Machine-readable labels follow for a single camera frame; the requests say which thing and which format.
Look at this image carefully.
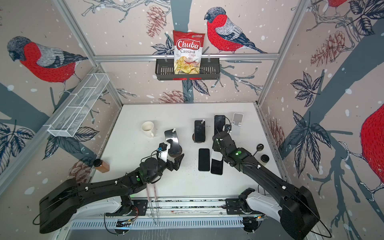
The aluminium front rail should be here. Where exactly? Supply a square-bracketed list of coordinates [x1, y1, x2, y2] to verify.
[64, 196, 311, 217]

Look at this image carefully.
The black wire wall basket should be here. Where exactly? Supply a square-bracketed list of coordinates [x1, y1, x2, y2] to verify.
[155, 58, 221, 81]

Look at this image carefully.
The pink chopstick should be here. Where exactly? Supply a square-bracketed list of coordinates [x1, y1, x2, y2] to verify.
[153, 184, 159, 225]
[146, 184, 155, 220]

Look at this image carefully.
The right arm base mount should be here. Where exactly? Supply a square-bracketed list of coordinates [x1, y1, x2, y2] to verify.
[221, 188, 264, 215]

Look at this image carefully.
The white wire mesh shelf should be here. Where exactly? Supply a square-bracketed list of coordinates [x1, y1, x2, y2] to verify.
[48, 73, 110, 137]

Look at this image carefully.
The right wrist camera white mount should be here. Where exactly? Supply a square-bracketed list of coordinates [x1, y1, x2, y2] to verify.
[223, 124, 232, 133]

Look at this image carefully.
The large black reflective phone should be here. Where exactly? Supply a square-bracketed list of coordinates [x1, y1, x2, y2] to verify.
[165, 128, 181, 148]

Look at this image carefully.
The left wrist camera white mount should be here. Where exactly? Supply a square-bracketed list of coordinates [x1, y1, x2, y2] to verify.
[157, 142, 170, 162]

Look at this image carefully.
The Chuba cassava chips bag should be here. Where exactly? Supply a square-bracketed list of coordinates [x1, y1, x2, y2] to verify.
[173, 31, 205, 75]

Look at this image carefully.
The right pink chopstick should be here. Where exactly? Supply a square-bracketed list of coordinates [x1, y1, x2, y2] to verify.
[153, 184, 159, 225]

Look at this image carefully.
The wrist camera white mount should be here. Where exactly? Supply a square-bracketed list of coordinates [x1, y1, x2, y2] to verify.
[223, 124, 232, 133]
[157, 142, 170, 162]

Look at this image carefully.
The white ceramic mug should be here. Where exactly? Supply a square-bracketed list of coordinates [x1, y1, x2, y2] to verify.
[141, 121, 156, 138]

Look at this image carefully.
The tall black phone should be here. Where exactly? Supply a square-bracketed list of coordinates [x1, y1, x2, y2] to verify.
[214, 115, 226, 136]

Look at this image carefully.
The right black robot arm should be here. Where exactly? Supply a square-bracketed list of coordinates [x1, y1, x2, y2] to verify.
[213, 132, 320, 240]

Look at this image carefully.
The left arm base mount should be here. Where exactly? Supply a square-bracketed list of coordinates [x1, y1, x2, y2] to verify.
[106, 200, 148, 217]

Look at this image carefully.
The left pink chopstick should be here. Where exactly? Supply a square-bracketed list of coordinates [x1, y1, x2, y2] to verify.
[146, 184, 155, 220]

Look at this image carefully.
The purple-edged black phone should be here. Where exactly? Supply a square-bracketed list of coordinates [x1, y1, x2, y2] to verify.
[194, 120, 206, 143]

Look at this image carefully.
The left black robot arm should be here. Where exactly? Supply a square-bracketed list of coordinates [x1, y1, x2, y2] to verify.
[36, 148, 184, 234]

